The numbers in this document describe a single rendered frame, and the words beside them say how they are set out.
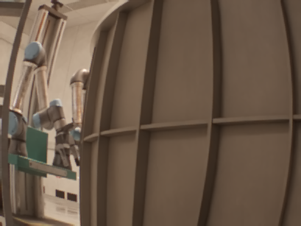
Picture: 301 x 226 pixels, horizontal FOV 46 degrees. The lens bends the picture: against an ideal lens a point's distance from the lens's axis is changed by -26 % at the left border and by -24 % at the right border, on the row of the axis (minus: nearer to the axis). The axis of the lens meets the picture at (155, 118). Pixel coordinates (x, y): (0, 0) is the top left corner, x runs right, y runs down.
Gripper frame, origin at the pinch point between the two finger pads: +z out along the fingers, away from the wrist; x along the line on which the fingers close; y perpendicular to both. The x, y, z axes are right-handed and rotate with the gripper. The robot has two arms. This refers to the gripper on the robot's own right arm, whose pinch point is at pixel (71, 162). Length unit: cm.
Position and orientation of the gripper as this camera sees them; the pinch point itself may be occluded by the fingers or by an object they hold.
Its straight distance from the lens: 203.9
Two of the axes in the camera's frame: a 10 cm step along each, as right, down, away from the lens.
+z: 3.3, 9.3, -1.8
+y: -8.9, 3.7, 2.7
